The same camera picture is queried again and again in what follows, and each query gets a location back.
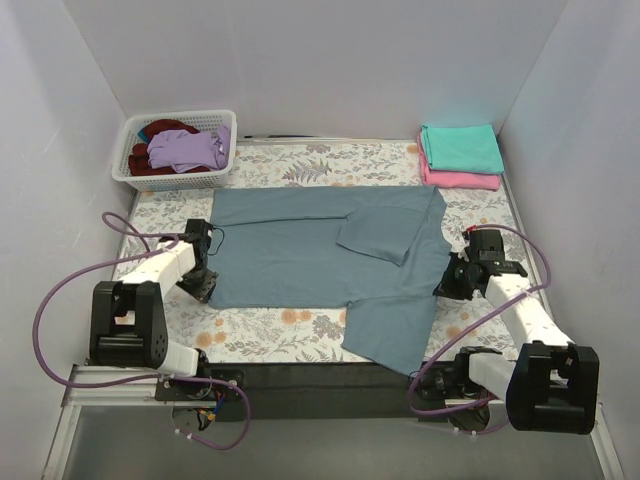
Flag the aluminium front frame rail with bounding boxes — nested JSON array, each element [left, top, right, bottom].
[[59, 363, 600, 409]]

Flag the teal garment in basket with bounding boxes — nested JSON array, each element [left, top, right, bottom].
[[137, 129, 149, 143]]

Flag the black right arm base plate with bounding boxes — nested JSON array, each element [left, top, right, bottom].
[[417, 361, 493, 401]]

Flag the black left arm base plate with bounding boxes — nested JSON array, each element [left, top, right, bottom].
[[154, 368, 245, 402]]

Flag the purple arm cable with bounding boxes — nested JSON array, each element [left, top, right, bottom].
[[407, 223, 552, 436], [31, 212, 252, 451]]

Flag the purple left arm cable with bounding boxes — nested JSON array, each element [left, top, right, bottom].
[[31, 212, 252, 451]]

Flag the dark red garment in basket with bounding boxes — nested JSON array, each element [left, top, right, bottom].
[[128, 119, 199, 176]]

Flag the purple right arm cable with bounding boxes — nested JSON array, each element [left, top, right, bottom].
[[407, 223, 552, 436]]

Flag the white plastic laundry basket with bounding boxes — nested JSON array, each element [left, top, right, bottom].
[[111, 109, 238, 192]]

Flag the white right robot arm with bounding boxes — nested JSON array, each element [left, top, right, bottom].
[[435, 225, 600, 435]]

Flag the folded teal t-shirt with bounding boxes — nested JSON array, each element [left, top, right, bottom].
[[421, 124, 504, 175]]

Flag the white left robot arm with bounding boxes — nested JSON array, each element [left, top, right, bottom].
[[89, 219, 217, 377]]

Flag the blue-grey t-shirt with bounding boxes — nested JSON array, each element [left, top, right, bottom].
[[209, 186, 451, 375]]

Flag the lilac t-shirt in basket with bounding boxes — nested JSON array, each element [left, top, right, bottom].
[[147, 125, 231, 173]]

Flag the folded pink t-shirt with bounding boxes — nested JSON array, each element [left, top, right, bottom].
[[417, 135, 500, 191]]

